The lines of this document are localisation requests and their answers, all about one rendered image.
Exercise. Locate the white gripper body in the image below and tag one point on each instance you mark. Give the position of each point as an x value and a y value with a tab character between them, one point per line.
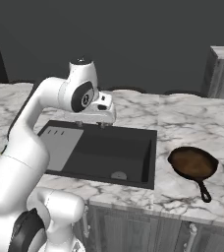
100	115

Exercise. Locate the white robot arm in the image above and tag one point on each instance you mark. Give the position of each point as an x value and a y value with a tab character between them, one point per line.
22	154

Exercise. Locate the black sink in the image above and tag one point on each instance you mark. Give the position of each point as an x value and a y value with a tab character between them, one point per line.
117	154

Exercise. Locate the dark cast iron pan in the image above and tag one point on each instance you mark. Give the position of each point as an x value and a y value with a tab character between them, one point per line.
193	163

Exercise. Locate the grey wooden cupboard door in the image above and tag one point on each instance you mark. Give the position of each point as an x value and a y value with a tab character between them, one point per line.
212	238
123	231

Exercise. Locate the grey cupboard with marble top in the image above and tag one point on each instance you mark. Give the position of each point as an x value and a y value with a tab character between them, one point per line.
222	75

